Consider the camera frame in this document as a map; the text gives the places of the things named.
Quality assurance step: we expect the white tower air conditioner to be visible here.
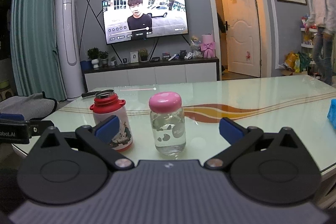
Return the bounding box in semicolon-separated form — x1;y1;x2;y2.
54;0;86;102

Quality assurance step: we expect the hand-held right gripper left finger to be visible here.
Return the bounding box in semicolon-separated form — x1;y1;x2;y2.
28;115;134;171

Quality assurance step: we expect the wall-mounted television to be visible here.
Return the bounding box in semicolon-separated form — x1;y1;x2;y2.
102;0;189;45

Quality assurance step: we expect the grey cushion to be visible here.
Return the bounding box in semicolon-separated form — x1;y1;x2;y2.
0;92;58;122

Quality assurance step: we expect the flower bouquet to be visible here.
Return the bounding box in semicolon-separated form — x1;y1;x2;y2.
191;35;204;59

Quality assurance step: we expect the white television cabinet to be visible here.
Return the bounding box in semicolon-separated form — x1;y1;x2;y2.
81;57;220;92

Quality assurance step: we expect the clear glass bottle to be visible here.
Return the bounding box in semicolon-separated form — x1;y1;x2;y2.
150;109;187;157

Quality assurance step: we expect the potted plant in white pot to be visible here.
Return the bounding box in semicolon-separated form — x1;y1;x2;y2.
87;47;101;69

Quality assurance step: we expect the green bag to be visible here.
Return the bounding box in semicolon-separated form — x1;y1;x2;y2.
298;52;312;72

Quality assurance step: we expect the small dark potted plant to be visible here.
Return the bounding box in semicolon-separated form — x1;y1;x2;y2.
99;51;109;67

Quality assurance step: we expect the pink gift box with bow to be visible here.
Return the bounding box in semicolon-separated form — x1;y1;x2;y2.
201;34;216;58

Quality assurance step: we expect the white panel door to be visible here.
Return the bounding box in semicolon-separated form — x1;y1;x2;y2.
217;0;261;78

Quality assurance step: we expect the white shelf rack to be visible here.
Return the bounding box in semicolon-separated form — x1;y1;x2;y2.
301;13;319;64

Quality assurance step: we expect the plastic stool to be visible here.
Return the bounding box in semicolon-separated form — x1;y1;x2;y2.
0;81;15;101

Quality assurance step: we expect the red and white thermos bottle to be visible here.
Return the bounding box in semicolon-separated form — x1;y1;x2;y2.
90;89;134;152

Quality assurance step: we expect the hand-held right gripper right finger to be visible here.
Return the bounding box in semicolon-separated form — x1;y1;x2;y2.
203;117;313;170

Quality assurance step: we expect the blue object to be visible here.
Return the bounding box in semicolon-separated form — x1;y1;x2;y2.
327;99;336;130

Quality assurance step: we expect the teal curtain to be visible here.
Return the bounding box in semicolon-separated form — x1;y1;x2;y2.
10;0;67;102

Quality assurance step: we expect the yellow bag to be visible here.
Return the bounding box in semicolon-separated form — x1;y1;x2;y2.
285;52;301;73

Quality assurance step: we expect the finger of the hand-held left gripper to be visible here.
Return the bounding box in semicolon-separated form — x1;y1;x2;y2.
28;120;54;138
0;113;25;122

